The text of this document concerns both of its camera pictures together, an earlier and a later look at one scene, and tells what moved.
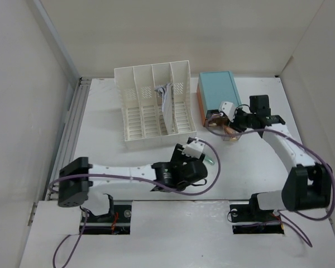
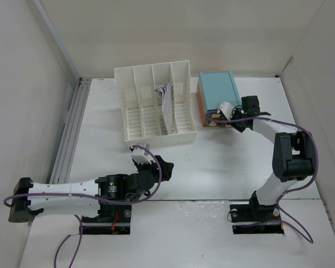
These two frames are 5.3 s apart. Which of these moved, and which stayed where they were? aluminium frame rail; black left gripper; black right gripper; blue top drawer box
Moved: black left gripper
Stayed: aluminium frame rail; black right gripper; blue top drawer box
